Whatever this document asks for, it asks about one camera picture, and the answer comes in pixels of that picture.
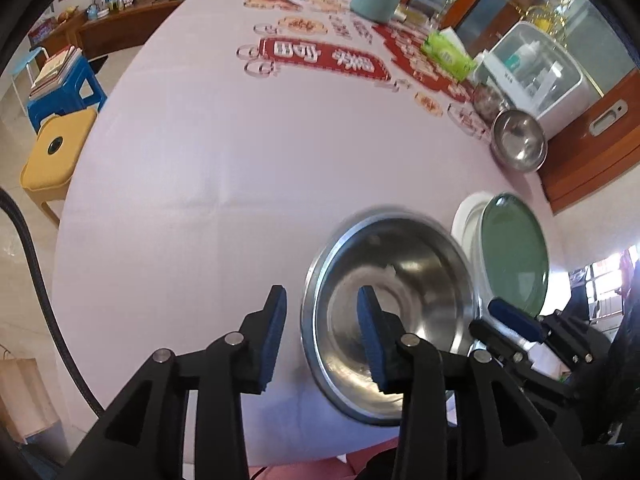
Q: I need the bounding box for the stack of books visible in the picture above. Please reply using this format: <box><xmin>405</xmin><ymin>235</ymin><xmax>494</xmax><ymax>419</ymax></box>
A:
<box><xmin>29</xmin><ymin>45</ymin><xmax>83</xmax><ymax>98</ymax></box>

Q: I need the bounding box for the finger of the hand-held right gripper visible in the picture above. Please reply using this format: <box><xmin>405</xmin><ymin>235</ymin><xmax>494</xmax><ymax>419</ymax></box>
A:
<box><xmin>487</xmin><ymin>299</ymin><xmax>596</xmax><ymax>366</ymax></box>
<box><xmin>469</xmin><ymin>319</ymin><xmax>536</xmax><ymax>386</ymax></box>

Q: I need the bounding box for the black cable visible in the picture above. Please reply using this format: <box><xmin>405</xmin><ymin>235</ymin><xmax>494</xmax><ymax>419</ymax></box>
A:
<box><xmin>0</xmin><ymin>187</ymin><xmax>106</xmax><ymax>418</ymax></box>

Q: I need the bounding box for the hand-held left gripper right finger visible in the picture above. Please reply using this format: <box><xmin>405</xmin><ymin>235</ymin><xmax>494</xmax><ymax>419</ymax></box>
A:
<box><xmin>357</xmin><ymin>285</ymin><xmax>583</xmax><ymax>480</ymax></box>

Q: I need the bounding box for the white box with clear lid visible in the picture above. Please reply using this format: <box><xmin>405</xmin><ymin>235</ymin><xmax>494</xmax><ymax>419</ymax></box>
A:
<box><xmin>472</xmin><ymin>20</ymin><xmax>603</xmax><ymax>138</ymax></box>

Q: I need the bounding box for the yellow stool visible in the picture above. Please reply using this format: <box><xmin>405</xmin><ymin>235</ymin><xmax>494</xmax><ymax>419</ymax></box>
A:
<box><xmin>20</xmin><ymin>107</ymin><xmax>98</xmax><ymax>228</ymax></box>

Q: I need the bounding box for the light blue stool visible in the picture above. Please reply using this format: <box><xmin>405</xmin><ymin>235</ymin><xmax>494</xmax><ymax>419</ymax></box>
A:
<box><xmin>10</xmin><ymin>46</ymin><xmax>48</xmax><ymax>106</ymax></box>

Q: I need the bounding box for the wooden window frame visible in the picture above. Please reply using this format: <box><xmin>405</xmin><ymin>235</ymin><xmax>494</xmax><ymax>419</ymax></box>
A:
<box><xmin>537</xmin><ymin>67</ymin><xmax>640</xmax><ymax>216</ymax></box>

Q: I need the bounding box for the wide-rimmed steel bowl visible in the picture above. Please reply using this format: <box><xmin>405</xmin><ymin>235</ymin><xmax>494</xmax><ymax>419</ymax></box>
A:
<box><xmin>301</xmin><ymin>206</ymin><xmax>480</xmax><ymax>427</ymax></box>

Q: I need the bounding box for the green tissue packet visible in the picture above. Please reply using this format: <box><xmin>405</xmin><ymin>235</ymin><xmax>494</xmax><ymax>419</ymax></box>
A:
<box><xmin>420</xmin><ymin>27</ymin><xmax>478</xmax><ymax>82</ymax></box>

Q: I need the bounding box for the small steel bowl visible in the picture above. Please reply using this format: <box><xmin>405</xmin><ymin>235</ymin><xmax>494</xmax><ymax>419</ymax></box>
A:
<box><xmin>490</xmin><ymin>109</ymin><xmax>549</xmax><ymax>175</ymax></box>

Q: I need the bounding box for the gold ornament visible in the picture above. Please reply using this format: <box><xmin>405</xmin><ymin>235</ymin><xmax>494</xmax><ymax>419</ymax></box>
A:
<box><xmin>510</xmin><ymin>0</ymin><xmax>586</xmax><ymax>36</ymax></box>

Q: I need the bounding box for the green plate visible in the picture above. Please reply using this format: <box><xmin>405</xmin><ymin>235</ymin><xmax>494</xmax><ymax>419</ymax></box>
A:
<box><xmin>477</xmin><ymin>192</ymin><xmax>551</xmax><ymax>317</ymax></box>

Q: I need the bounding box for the brown paper bag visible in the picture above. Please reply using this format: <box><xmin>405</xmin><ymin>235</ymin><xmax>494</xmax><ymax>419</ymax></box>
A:
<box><xmin>0</xmin><ymin>347</ymin><xmax>61</xmax><ymax>443</ymax></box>

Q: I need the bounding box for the grey window handle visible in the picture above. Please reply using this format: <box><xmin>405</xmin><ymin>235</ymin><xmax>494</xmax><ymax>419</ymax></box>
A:
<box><xmin>589</xmin><ymin>101</ymin><xmax>628</xmax><ymax>136</ymax></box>

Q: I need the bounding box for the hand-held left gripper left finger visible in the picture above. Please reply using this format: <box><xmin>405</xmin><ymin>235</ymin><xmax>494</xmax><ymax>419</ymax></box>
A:
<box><xmin>75</xmin><ymin>285</ymin><xmax>288</xmax><ymax>480</ymax></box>

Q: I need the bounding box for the glass jar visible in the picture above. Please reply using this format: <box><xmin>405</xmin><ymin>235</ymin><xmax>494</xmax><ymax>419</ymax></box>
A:
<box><xmin>472</xmin><ymin>82</ymin><xmax>506</xmax><ymax>116</ymax></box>

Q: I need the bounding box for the white plate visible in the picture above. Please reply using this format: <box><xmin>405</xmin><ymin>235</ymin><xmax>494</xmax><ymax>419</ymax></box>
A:
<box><xmin>451</xmin><ymin>191</ymin><xmax>493</xmax><ymax>311</ymax></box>

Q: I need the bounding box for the printed pink tablecloth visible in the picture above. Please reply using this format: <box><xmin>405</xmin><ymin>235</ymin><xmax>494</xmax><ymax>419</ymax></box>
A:
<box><xmin>52</xmin><ymin>0</ymin><xmax>561</xmax><ymax>463</ymax></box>

